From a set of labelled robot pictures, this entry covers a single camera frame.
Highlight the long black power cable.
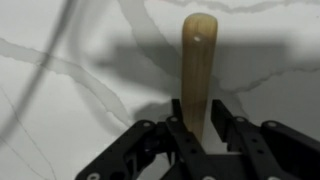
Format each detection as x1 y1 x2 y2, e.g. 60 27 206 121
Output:
0 0 78 141

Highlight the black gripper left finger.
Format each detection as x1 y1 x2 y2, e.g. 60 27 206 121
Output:
74 97 218 180

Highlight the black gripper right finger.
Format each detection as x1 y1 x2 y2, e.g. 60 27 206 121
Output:
210 98 320 180

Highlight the wooden spatula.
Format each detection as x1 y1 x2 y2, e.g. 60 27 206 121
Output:
180 12 219 145

